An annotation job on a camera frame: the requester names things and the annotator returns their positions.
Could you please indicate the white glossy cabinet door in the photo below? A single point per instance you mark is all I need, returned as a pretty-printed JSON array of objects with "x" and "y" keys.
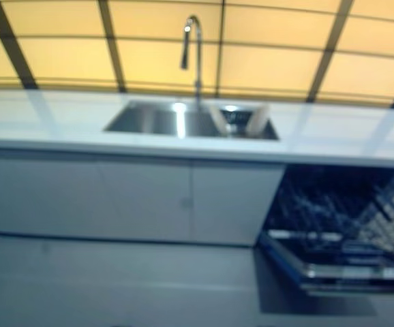
[
  {"x": 234, "y": 204},
  {"x": 146, "y": 197},
  {"x": 37, "y": 190}
]

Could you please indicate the chrome pull-down kitchen faucet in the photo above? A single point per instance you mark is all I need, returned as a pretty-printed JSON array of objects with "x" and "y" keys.
[{"x": 197, "y": 51}]

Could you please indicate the cream round plate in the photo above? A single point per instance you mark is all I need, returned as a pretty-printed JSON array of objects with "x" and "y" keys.
[
  {"x": 256, "y": 119},
  {"x": 219, "y": 119}
]

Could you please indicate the black sink dish rack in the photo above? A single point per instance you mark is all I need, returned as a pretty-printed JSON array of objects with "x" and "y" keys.
[{"x": 236, "y": 119}]

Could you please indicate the built-in dishwasher with door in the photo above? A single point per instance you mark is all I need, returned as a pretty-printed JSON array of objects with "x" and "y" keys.
[{"x": 319, "y": 272}]

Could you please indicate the stainless steel kitchen sink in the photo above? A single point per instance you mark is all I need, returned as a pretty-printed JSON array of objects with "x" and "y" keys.
[{"x": 149, "y": 119}]

